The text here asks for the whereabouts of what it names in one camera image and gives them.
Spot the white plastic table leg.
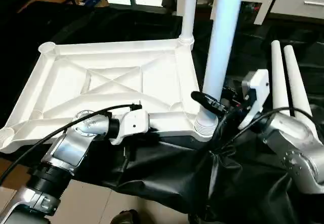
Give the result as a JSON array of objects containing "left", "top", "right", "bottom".
[
  {"left": 180, "top": 0, "right": 199, "bottom": 45},
  {"left": 271, "top": 40, "right": 292, "bottom": 116},
  {"left": 194, "top": 0, "right": 246, "bottom": 135},
  {"left": 283, "top": 45, "right": 314, "bottom": 119}
]

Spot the white plastic table top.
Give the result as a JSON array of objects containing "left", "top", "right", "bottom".
[{"left": 0, "top": 38, "right": 216, "bottom": 151}]

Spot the black mat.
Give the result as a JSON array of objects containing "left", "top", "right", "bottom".
[{"left": 0, "top": 1, "right": 324, "bottom": 224}]

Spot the grey left robot foot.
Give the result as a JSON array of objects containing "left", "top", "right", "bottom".
[{"left": 110, "top": 210, "right": 140, "bottom": 224}]

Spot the white glass door cabinet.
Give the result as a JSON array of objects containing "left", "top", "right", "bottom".
[{"left": 176, "top": 0, "right": 282, "bottom": 26}]

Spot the flat brown cardboard sheet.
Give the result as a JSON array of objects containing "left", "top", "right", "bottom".
[{"left": 0, "top": 158, "right": 31, "bottom": 194}]

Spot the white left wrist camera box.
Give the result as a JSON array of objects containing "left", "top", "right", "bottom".
[{"left": 110, "top": 108, "right": 150, "bottom": 145}]

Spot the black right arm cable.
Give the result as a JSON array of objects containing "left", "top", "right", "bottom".
[{"left": 205, "top": 107, "right": 324, "bottom": 157}]

